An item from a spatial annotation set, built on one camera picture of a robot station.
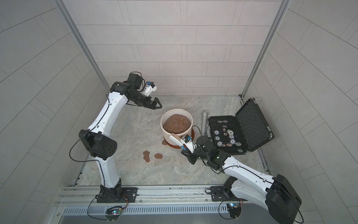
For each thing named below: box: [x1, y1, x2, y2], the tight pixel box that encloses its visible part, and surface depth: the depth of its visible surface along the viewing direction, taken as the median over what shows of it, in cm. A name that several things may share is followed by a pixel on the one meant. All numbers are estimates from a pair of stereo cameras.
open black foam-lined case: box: [206, 97, 276, 155], surface depth 89 cm
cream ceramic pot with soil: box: [160, 108, 193, 146], surface depth 89 cm
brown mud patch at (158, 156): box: [154, 153, 163, 160], surface depth 87 cm
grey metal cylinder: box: [201, 110, 208, 136], surface depth 100 cm
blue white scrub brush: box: [168, 132, 184, 147], surface depth 74 cm
